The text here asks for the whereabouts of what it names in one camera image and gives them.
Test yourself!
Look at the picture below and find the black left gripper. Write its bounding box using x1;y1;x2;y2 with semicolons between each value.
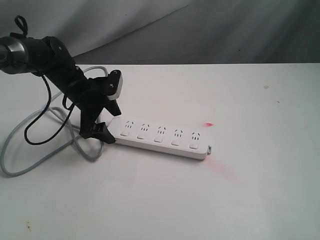
69;77;121;144

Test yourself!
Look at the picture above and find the white five-outlet power strip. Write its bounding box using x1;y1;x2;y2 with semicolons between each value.
107;116;212;161

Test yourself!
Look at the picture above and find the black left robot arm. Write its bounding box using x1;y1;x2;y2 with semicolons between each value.
0;36;123;144

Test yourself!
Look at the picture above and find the grey backdrop cloth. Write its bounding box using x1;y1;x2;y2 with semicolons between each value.
0;0;320;65

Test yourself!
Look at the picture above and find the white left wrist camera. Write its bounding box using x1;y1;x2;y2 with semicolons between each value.
104;69;123;101

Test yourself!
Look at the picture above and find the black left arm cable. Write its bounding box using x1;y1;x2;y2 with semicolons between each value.
7;15;86;145

